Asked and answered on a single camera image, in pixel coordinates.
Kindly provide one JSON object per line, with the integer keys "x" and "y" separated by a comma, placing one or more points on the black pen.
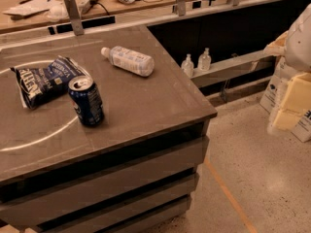
{"x": 24, "y": 1}

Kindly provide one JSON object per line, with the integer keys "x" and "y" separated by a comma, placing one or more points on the white corovan cardboard box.
{"x": 275, "y": 92}

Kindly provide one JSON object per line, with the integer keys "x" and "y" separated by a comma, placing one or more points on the metal bracket post left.
{"x": 74, "y": 17}

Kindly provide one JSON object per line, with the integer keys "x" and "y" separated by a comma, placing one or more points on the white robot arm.
{"x": 295, "y": 44}

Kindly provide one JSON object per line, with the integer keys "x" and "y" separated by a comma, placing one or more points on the blue soda can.
{"x": 86, "y": 100}

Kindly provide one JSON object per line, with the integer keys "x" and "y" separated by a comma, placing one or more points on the small clear bottle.
{"x": 204, "y": 61}
{"x": 187, "y": 66}

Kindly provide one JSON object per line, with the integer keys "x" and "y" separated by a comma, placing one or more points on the small clear bottle right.
{"x": 204, "y": 61}

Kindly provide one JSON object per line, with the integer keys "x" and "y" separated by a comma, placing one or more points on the clear plastic water bottle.
{"x": 130, "y": 60}

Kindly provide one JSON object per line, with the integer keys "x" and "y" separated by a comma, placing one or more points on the small clear bottle left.
{"x": 187, "y": 66}

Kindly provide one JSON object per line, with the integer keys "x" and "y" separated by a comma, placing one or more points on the blue chip bag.
{"x": 41, "y": 82}

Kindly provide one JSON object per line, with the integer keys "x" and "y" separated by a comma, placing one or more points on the white papers on desk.
{"x": 31, "y": 7}

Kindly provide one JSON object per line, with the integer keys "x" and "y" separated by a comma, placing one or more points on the grey drawer cabinet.
{"x": 134, "y": 170}

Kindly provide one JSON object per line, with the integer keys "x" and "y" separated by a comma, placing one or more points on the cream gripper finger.
{"x": 297, "y": 98}
{"x": 281, "y": 121}

